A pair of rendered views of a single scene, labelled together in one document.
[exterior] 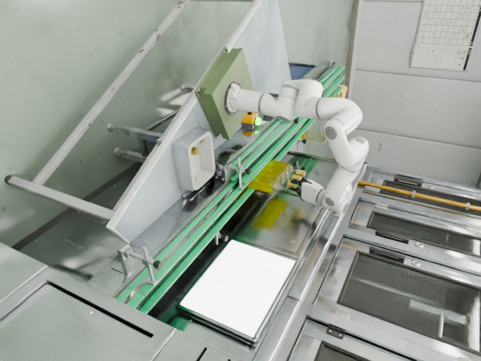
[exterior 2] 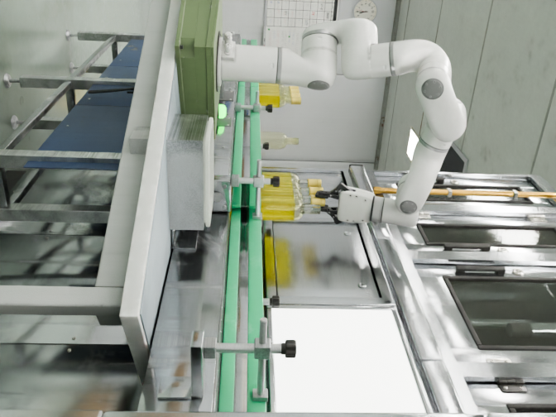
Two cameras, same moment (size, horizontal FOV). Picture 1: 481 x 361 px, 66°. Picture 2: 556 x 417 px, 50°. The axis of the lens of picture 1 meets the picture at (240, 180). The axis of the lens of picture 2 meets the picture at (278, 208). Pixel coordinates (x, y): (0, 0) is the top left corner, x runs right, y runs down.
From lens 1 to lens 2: 0.81 m
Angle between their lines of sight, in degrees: 30
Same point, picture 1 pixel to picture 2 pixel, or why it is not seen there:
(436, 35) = (290, 15)
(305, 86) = (358, 27)
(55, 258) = not seen: outside the picture
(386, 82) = not seen: hidden behind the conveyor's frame
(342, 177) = (428, 162)
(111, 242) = (29, 381)
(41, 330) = not seen: outside the picture
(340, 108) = (424, 55)
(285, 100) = (324, 54)
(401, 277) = (518, 294)
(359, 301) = (501, 337)
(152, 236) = (184, 321)
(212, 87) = (206, 35)
